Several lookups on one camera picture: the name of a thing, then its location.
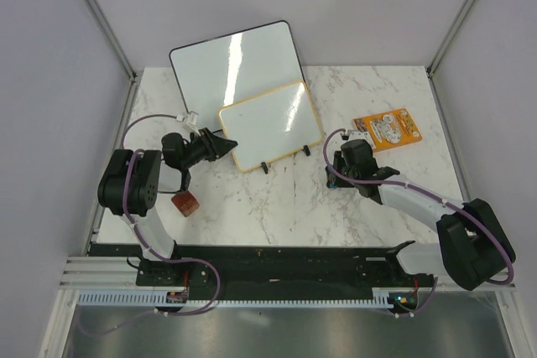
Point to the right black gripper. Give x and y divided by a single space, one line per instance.
338 160

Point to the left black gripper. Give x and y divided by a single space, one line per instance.
216 147

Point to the blue whiteboard eraser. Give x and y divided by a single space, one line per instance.
331 179

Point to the yellow framed whiteboard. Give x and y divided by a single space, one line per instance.
271 125

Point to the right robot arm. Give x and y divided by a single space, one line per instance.
472 245

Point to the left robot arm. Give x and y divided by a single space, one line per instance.
129 187

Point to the black whiteboard stand foot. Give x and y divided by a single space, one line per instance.
264 167

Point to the black framed whiteboard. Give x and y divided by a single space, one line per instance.
218 72

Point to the orange card box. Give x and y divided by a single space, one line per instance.
388 130

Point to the red wooden block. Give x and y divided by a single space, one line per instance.
185 202

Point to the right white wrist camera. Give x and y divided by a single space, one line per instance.
351 134

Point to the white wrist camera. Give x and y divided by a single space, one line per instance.
351 134
188 118

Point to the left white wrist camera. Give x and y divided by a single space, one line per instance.
188 118

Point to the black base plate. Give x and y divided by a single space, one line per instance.
273 272

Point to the white slotted cable duct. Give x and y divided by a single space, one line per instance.
169 299

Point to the right aluminium corner post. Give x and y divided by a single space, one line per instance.
453 30

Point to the aluminium corner post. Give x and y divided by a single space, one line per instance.
111 38
453 30

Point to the left aluminium corner post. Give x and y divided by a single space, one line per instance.
111 38

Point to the aluminium rail frame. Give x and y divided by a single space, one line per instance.
443 320

